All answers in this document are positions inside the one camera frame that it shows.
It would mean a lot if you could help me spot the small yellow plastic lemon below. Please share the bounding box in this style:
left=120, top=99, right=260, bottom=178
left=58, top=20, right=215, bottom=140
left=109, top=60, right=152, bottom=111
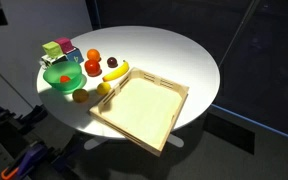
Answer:
left=96, top=81, right=112, bottom=96

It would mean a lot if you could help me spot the yellow-green soft block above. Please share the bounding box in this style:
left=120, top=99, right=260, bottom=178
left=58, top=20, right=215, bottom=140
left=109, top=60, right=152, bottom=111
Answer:
left=42, top=41, right=64, bottom=58

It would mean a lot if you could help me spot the orange plastic fruit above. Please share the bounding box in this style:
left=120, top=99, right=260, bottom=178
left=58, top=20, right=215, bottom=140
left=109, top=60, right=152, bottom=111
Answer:
left=86, top=48, right=101, bottom=63

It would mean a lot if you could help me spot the large yellow-orange plastic fruit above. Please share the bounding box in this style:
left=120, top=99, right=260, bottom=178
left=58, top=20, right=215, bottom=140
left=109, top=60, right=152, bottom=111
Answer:
left=72, top=88, right=90, bottom=104

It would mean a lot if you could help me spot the green translucent plastic bowl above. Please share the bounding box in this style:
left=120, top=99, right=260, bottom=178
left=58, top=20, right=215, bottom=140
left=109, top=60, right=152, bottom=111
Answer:
left=42, top=61, right=88, bottom=94

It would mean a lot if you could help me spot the pink soft block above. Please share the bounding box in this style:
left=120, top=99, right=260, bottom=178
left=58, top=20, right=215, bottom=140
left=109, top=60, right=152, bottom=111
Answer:
left=54, top=37, right=75, bottom=55

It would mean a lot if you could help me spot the light wooden tray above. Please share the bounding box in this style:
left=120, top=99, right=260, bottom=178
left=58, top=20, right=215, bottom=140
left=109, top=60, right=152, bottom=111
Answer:
left=89, top=66, right=190, bottom=157

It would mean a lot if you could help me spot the yellow plastic banana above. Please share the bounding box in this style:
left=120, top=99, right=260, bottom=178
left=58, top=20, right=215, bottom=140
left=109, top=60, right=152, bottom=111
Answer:
left=102, top=59, right=130, bottom=83

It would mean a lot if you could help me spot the dark red plastic plum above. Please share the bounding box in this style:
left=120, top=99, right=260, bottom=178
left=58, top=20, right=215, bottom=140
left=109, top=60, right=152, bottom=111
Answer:
left=106, top=56, right=119, bottom=68

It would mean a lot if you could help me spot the red plastic tomato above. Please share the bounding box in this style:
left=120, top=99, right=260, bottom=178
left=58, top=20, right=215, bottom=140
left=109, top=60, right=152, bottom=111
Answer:
left=84, top=59, right=102, bottom=77

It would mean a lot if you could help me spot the red plastic strawberry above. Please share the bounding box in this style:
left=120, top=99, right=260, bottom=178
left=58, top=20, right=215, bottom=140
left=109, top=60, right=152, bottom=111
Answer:
left=59, top=75, right=72, bottom=84

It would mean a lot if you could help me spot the dark slanted pole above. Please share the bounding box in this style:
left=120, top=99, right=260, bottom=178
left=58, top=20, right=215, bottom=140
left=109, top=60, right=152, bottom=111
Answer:
left=217, top=0, right=262, bottom=68

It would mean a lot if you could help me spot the blue enclosure floor rail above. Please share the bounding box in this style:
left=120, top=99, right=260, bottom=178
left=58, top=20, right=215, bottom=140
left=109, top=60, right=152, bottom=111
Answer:
left=210, top=103, right=288, bottom=145

